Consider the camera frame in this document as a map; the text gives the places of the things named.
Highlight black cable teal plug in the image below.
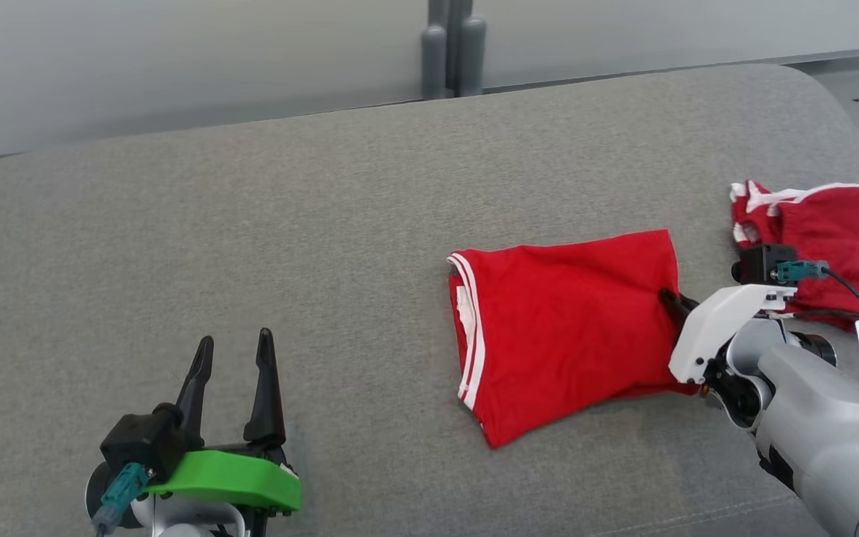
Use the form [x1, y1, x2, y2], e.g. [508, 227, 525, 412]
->
[91, 462, 151, 536]
[775, 259, 859, 420]

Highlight grey partition post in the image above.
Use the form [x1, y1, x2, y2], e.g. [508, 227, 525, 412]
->
[420, 0, 488, 100]

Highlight red shorts with white stripes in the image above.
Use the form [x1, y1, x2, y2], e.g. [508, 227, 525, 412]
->
[729, 180, 859, 341]

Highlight red basketball jersey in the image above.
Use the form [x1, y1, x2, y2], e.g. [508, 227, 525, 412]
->
[446, 229, 700, 450]

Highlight left black cable teal plug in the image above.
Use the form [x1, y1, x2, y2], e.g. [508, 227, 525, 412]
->
[91, 462, 151, 536]

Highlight right black cable teal plug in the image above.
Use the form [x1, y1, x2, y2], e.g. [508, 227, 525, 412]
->
[775, 259, 859, 420]

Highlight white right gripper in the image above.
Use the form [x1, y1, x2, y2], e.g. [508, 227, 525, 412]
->
[657, 283, 799, 386]

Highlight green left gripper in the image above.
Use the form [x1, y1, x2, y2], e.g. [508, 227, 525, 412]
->
[145, 328, 303, 516]

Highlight grey fabric sofa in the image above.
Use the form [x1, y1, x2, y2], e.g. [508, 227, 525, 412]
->
[0, 63, 859, 537]

